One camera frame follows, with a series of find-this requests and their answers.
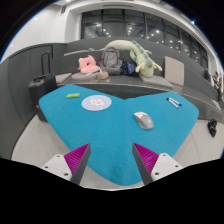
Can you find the round pale blue mouse pad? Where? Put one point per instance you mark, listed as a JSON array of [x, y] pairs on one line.
[[96, 102]]

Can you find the navy blue patterned bag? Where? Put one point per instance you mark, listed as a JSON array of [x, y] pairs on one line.
[[127, 68]]

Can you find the grey and white computer mouse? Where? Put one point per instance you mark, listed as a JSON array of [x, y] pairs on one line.
[[144, 120]]

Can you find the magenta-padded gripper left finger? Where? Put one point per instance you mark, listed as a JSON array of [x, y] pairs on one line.
[[76, 160]]

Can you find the flat grey seat cushion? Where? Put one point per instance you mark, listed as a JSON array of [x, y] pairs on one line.
[[156, 81], [81, 76], [63, 78]]

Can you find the small green eraser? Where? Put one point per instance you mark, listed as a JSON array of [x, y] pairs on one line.
[[73, 95]]

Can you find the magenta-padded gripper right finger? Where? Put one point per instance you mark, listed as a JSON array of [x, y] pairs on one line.
[[148, 160]]

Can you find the black bag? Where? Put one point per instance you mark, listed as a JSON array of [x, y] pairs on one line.
[[212, 127]]

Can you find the upright beige cushion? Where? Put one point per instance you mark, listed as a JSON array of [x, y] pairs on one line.
[[174, 70]]

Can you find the pink plush cushion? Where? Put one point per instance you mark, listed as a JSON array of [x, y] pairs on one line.
[[87, 65]]

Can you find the small tan woven basket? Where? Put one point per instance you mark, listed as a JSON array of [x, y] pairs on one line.
[[102, 75]]

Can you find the white marker with blue cap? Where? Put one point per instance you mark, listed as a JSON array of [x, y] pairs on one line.
[[175, 102]]

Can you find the person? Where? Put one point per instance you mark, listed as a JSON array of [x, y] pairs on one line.
[[207, 74], [217, 83]]

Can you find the grey backpack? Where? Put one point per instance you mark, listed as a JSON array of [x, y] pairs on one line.
[[110, 61]]

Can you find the long green dragon plush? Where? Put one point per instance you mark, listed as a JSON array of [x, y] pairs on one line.
[[141, 58]]

